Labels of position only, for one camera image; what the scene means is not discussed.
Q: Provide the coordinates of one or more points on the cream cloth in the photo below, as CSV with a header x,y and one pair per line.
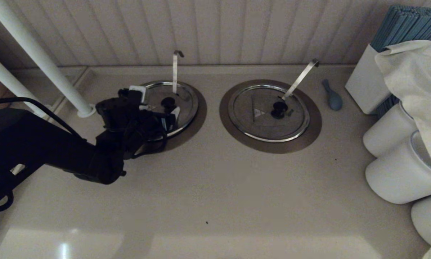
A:
x,y
415,79

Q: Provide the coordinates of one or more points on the thick white pole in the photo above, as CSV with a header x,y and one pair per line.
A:
x,y
39,54

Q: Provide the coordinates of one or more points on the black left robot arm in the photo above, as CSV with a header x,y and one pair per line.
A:
x,y
21,144

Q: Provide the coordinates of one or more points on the thin white pole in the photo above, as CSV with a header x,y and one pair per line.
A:
x,y
6,81

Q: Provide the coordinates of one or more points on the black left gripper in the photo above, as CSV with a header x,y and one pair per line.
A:
x,y
143,131

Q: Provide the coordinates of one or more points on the steel lid with black knob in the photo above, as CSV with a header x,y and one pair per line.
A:
x,y
186,100
258,127

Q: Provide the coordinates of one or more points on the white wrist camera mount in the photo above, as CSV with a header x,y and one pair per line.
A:
x,y
136,89

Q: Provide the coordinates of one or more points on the blue rice paddle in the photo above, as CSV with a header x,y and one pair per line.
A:
x,y
334,100

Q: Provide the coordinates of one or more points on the white straw holder box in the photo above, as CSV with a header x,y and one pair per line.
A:
x,y
366,82

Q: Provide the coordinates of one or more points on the white paper cup stack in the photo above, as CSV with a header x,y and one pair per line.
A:
x,y
427,218
387,132
398,175

